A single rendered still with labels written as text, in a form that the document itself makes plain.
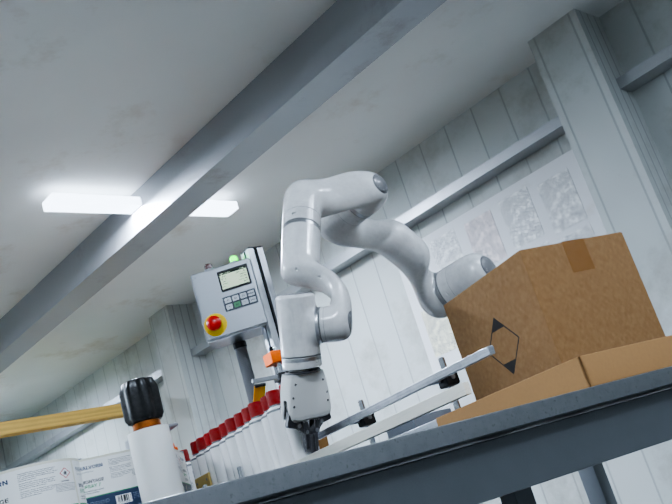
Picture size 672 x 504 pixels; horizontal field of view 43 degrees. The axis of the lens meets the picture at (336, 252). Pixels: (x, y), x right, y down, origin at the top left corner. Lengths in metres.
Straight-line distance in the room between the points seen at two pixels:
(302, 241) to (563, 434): 1.02
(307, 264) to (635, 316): 0.68
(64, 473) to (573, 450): 0.99
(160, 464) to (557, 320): 0.86
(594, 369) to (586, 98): 3.53
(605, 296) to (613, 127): 2.87
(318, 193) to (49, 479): 0.86
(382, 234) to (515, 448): 1.28
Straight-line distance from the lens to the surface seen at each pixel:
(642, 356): 1.13
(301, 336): 1.78
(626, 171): 4.38
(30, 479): 1.66
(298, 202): 1.97
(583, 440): 1.03
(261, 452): 2.01
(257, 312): 2.20
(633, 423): 1.09
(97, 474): 2.05
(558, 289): 1.55
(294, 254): 1.88
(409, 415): 1.47
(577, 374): 1.05
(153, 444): 1.85
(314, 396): 1.82
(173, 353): 7.14
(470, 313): 1.70
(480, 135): 5.18
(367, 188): 2.06
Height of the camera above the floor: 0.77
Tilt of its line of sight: 17 degrees up
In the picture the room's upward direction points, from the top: 17 degrees counter-clockwise
